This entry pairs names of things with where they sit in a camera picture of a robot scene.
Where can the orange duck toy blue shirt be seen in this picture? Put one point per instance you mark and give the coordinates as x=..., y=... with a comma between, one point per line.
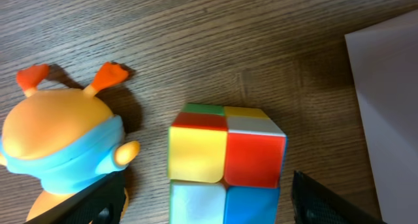
x=67, y=138

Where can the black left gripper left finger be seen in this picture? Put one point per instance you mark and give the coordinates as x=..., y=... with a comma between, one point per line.
x=102, y=202

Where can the colourful two-by-two puzzle cube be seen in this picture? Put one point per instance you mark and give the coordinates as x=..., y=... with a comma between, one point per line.
x=224, y=165

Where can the white square cardboard box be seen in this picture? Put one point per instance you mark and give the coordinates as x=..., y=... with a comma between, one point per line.
x=383, y=61

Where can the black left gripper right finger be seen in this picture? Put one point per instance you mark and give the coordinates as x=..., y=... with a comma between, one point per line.
x=313, y=203

